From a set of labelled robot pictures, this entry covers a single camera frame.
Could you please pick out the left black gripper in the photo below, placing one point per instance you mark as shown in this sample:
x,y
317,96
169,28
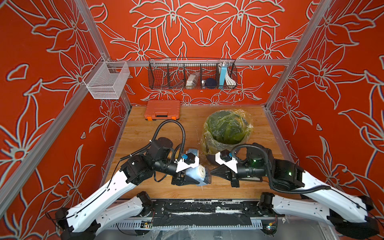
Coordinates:
x,y
179,174

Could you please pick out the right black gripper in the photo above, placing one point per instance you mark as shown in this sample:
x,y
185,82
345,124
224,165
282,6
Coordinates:
x,y
233,175

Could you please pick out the blue pencil sharpener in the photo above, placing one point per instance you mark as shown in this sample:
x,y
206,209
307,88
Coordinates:
x,y
200,174
193,151

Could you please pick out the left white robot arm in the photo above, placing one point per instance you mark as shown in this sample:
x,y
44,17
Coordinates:
x,y
93,215

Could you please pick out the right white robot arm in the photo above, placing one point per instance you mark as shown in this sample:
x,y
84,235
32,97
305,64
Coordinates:
x,y
296,191

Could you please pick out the grey bin with green bag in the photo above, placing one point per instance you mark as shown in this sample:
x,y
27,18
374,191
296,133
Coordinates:
x,y
225,129

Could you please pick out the orange tool case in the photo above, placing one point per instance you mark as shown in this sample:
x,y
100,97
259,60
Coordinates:
x,y
163,110

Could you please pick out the dark blue round object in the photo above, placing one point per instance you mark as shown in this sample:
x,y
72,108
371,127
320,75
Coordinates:
x,y
210,83

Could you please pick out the grey packet in basket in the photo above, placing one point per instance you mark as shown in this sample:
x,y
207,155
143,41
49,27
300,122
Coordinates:
x,y
192,80

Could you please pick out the black wire wall basket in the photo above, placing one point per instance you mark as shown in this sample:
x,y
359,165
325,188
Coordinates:
x,y
181,73

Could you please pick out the white wire wall basket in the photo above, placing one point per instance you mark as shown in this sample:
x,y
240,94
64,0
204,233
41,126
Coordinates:
x,y
107,83

